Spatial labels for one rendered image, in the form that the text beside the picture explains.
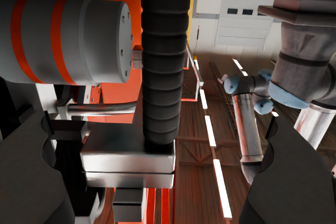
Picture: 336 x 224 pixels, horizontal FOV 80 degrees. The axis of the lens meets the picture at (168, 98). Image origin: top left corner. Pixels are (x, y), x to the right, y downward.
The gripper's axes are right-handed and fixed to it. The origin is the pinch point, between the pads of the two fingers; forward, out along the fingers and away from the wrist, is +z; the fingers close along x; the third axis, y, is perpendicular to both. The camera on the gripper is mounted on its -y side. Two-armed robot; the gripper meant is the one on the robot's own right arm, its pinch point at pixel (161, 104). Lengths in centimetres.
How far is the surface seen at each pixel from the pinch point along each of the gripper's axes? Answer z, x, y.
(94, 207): 1.5, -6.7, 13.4
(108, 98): 59, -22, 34
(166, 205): 158, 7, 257
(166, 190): 182, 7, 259
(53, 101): 23.1, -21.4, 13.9
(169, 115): 3.5, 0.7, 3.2
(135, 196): 1.8, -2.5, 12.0
